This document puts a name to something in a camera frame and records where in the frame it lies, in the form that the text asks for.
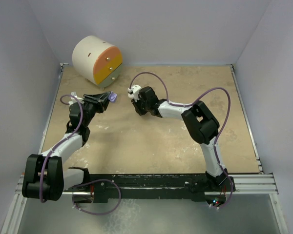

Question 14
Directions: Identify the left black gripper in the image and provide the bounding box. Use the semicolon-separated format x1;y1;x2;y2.
81;92;111;127

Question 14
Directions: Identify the purple earbud charging case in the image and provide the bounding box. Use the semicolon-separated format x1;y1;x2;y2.
108;92;118;103

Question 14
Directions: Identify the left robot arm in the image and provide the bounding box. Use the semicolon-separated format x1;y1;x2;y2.
22;91;117;203

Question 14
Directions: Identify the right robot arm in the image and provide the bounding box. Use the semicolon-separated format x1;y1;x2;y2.
127;85;228;191

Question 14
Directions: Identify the round mini drawer cabinet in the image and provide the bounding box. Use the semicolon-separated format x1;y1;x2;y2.
72;36;123;88

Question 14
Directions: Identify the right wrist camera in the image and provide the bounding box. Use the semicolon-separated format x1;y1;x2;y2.
127;85;141;101

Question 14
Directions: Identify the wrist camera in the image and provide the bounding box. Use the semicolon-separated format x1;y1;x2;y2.
127;85;141;101
68;92;84;105

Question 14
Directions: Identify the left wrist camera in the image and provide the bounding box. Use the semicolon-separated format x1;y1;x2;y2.
68;92;84;105

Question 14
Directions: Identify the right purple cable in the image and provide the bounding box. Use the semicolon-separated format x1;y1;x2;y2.
128;72;234;210

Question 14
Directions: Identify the purple cable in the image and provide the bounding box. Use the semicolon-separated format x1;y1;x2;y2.
128;72;234;210
40;94;122;215

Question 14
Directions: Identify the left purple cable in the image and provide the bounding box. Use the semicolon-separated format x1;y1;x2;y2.
40;94;122;215

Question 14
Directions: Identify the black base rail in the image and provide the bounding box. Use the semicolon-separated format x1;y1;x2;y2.
66;173;236;205

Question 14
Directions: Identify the aluminium frame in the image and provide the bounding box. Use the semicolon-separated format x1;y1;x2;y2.
2;66;288;234

